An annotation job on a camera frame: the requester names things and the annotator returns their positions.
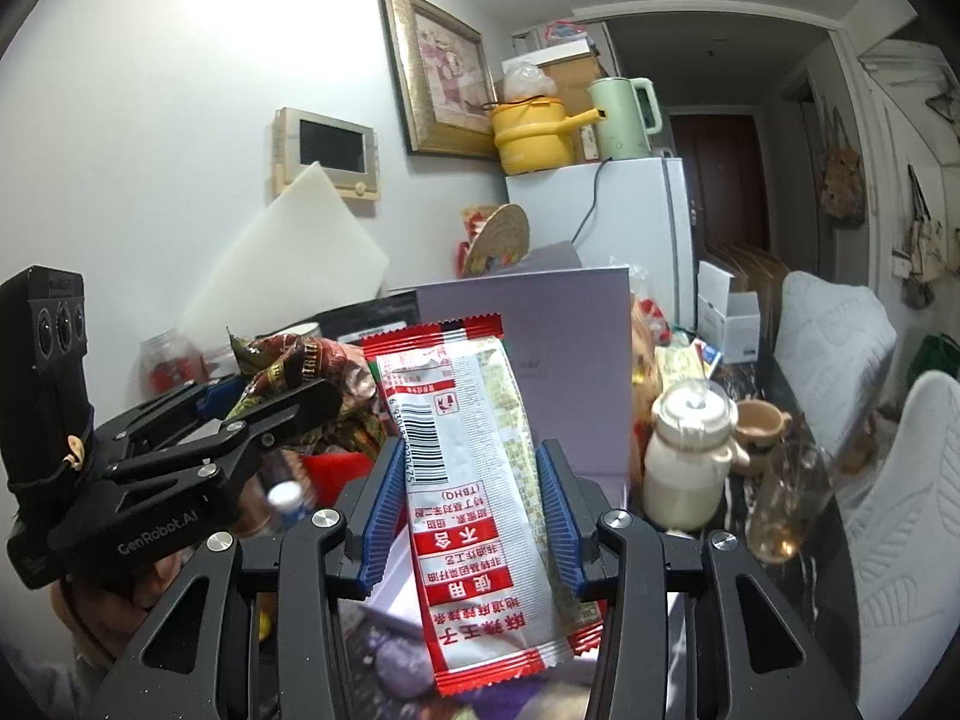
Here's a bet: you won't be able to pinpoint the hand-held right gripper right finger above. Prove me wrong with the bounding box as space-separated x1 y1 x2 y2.
536 436 863 720

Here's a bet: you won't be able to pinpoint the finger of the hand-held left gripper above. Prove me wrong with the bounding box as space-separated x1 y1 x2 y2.
90 381 250 460
105 377 346 490

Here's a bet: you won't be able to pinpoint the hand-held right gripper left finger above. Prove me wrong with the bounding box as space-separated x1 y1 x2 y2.
90 435 410 720

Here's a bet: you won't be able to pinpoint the brown gold snack packet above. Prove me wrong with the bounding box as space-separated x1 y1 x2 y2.
225 326 391 458

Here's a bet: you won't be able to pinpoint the red white snack packet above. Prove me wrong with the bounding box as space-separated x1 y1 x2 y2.
361 313 607 698

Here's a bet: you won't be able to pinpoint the purple gift box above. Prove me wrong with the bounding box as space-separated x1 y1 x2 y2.
337 264 637 646

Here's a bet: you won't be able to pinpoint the person's left hand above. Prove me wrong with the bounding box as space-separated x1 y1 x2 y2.
49 553 185 662

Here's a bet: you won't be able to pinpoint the glass jar red contents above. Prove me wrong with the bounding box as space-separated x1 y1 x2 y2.
139 326 207 395

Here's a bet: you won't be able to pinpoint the red plastic container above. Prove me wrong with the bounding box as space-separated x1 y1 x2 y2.
300 452 370 505

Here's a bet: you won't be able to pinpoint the blue tube white cap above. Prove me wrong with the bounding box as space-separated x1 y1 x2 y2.
266 480 308 533

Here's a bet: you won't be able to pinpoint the black printed bag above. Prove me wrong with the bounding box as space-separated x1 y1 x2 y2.
315 292 418 346

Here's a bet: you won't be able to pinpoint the white ceramic jar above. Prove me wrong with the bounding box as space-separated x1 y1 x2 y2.
643 379 751 530

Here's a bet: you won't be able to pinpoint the orange snack bags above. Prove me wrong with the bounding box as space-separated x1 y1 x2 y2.
630 292 672 421

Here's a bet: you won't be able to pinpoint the cream brown mug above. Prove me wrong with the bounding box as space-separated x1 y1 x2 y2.
731 399 794 458

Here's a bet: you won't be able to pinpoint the clear glass cup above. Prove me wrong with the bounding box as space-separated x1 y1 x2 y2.
750 442 833 563

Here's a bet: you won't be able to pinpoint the white cardboard box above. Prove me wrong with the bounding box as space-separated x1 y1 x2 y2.
697 261 762 365

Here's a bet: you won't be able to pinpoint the red printed snack bag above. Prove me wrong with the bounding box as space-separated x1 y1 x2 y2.
457 204 496 275

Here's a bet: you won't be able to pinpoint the woven round fan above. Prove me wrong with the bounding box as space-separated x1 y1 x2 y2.
461 202 533 278

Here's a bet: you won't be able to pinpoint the white fridge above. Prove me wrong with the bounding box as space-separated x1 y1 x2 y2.
504 156 698 335

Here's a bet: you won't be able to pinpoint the flat brown cardboard boxes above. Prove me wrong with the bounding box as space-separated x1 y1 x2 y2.
705 240 788 293

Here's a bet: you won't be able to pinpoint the chair with light leaf cover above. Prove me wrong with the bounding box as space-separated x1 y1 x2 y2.
832 371 960 720
772 270 901 466

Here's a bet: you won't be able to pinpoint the yellow pot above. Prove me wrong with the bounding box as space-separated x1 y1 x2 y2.
491 95 610 177

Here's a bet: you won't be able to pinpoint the gold framed picture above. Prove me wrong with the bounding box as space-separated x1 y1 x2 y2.
379 0 503 160

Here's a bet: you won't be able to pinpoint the dark brown door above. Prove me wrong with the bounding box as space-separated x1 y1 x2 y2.
670 111 770 256

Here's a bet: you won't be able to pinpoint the clear plastic bag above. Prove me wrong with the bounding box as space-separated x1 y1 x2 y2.
501 64 560 102

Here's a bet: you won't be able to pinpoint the green electric kettle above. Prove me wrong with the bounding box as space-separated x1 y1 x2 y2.
586 77 665 162

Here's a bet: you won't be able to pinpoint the green bag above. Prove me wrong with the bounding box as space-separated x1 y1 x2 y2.
907 334 960 395

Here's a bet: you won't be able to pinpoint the brown cardboard box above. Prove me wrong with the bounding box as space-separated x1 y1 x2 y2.
499 41 608 117

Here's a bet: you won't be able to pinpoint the brown patterned tote bag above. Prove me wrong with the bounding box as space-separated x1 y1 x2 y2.
817 101 867 226

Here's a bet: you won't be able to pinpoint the cream canvas tote bag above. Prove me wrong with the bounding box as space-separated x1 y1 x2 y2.
904 165 946 286

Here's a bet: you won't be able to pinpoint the beige wall intercom panel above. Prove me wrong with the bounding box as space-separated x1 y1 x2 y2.
270 106 382 202

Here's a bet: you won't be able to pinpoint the black power cable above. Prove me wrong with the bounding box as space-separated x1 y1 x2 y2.
568 157 607 245

